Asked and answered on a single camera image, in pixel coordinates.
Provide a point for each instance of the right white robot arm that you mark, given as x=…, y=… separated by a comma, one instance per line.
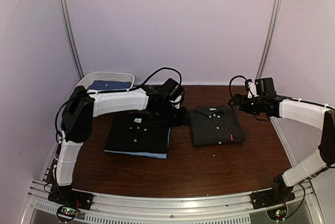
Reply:
x=259, y=97

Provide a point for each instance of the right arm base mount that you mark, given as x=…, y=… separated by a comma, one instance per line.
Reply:
x=274, y=200

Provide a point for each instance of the dark pinstriped long sleeve shirt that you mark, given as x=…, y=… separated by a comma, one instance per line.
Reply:
x=215, y=125

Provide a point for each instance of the black shirt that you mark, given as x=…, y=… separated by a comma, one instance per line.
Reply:
x=122, y=121

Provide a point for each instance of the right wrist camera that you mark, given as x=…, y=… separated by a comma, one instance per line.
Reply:
x=250, y=88

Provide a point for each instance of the left aluminium frame post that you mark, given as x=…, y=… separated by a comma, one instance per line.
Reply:
x=70, y=38

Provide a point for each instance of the aluminium front rail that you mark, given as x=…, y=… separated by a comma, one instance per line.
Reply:
x=231, y=208

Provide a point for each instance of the blue patterned shirt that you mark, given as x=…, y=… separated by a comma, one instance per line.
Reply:
x=102, y=85

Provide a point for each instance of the aluminium frame post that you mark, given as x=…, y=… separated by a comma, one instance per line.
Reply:
x=70, y=38
x=276, y=8

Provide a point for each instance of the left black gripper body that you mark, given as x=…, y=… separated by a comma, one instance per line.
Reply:
x=170, y=117

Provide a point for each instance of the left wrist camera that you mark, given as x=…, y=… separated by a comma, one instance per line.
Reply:
x=178, y=102

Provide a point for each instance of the right aluminium frame post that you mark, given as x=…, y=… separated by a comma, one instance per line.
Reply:
x=276, y=8

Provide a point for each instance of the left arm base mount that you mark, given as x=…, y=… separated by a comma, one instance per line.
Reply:
x=70, y=202

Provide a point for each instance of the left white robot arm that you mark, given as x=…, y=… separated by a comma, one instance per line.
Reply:
x=78, y=112

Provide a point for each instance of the white plastic basin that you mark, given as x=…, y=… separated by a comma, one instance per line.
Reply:
x=87, y=80

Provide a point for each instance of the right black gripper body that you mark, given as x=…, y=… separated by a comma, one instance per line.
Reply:
x=254, y=109

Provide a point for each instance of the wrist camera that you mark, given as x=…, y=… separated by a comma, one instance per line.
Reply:
x=250, y=88
x=178, y=102

